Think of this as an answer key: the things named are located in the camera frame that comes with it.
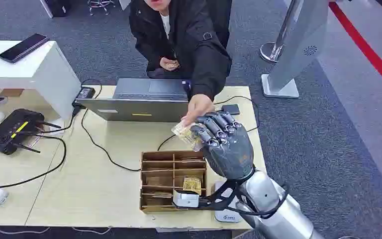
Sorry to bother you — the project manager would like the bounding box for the person's left hand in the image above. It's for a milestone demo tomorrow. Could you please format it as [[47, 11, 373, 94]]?
[[181, 94, 216, 128]]

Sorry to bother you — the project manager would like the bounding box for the person's right hand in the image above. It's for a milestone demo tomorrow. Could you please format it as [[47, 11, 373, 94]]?
[[159, 57, 181, 72]]

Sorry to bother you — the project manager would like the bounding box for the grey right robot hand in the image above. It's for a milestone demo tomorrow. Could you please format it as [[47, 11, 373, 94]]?
[[190, 111, 255, 181]]

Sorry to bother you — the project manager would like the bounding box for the pale printed card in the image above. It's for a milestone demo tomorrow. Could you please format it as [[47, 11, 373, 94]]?
[[171, 120, 205, 153]]

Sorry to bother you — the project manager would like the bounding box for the small black square device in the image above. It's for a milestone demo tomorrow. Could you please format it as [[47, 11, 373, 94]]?
[[221, 104, 241, 116]]

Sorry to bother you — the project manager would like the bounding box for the person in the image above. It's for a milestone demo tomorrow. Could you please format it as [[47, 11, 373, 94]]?
[[128, 0, 233, 128]]

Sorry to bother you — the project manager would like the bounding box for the grey laptop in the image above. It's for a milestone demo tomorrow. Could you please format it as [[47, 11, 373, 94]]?
[[76, 78, 192, 123]]

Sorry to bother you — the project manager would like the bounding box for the yellow printed card stack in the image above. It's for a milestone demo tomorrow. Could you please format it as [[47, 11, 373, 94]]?
[[182, 176, 202, 196]]

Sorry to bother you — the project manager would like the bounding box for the white flat pad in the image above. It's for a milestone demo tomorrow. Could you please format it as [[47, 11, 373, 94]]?
[[213, 180, 242, 224]]

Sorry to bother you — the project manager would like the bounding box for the wooden card box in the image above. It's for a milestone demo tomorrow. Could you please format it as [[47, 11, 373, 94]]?
[[139, 150, 208, 214]]

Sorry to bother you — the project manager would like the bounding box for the black power adapter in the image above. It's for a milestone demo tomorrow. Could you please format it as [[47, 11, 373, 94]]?
[[75, 86, 96, 100]]

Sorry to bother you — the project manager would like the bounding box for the chrome chair base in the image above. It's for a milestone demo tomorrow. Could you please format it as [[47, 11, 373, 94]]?
[[87, 0, 116, 16]]

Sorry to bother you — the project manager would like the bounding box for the grey kiosk stand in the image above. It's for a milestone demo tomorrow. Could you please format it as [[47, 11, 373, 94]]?
[[261, 0, 330, 99]]

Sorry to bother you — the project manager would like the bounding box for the white side desk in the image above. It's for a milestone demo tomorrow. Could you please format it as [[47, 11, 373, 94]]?
[[0, 40, 82, 121]]

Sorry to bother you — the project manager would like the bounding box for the black phone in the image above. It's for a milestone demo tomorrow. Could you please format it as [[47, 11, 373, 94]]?
[[0, 33, 50, 64]]

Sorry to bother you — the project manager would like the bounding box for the red floor tape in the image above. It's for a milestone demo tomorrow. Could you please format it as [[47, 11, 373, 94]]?
[[328, 1, 382, 99]]

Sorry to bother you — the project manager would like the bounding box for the black router with antennas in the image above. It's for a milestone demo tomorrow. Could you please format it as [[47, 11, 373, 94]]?
[[0, 108, 62, 156]]

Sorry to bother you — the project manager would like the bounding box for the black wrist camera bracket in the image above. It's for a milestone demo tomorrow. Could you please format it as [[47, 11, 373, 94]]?
[[172, 179, 246, 213]]

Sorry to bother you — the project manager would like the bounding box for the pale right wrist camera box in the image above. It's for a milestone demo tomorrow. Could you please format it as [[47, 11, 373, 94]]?
[[172, 189, 200, 209]]

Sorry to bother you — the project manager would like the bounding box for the chrome stanchion post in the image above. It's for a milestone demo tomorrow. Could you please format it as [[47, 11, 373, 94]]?
[[259, 0, 302, 64]]

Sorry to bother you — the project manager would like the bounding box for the black laptop charger cable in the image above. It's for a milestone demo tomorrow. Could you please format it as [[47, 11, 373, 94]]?
[[72, 79, 142, 172]]

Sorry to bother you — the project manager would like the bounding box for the black router power cable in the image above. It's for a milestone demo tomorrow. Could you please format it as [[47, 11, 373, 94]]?
[[0, 133, 68, 191]]

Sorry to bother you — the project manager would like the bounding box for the white thin cable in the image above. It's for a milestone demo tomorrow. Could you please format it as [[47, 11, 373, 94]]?
[[0, 226, 113, 236]]

